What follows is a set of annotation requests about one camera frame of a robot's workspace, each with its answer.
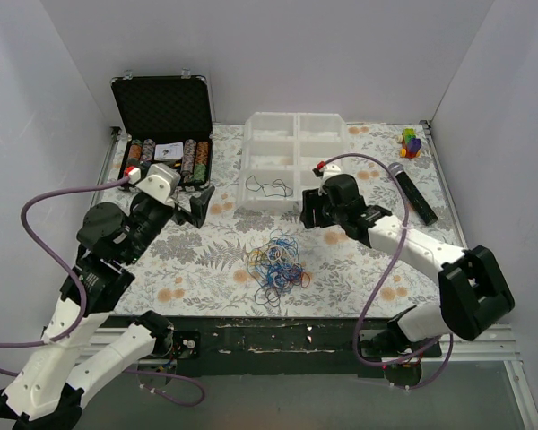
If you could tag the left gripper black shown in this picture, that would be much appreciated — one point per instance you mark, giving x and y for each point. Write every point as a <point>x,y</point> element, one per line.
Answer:
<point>179,213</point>

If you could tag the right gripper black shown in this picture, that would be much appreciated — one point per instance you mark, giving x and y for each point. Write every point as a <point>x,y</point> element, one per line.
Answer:
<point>316,211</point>

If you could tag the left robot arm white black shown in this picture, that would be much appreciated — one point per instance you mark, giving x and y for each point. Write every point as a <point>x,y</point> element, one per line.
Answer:
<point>52,389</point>

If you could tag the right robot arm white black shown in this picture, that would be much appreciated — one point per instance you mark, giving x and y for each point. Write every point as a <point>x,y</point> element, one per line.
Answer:
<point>473,292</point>

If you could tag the playing card deck box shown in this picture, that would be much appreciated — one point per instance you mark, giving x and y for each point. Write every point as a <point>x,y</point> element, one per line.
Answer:
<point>168,151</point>

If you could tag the white plastic compartment tray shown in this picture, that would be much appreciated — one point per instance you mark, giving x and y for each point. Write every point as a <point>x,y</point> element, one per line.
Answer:
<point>279,151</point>

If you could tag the black poker chip case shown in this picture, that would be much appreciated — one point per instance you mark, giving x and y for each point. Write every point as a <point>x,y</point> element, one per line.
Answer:
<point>167,109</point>

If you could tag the black handheld microphone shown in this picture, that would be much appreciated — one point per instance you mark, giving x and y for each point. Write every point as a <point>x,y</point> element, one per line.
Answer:
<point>413,194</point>

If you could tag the colourful toy block figure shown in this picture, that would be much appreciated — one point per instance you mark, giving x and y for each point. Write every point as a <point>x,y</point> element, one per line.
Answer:
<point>410,144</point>

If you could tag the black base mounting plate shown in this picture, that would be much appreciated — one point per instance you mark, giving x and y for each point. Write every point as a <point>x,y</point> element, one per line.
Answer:
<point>271,346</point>

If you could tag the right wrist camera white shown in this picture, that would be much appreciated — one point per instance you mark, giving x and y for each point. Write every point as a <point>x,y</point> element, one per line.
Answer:
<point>325,170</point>

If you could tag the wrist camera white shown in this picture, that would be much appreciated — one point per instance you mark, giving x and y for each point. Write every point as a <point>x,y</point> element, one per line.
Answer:
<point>160,183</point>
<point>325,170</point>

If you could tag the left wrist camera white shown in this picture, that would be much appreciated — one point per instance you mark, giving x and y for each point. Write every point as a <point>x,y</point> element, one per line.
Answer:
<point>160,183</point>

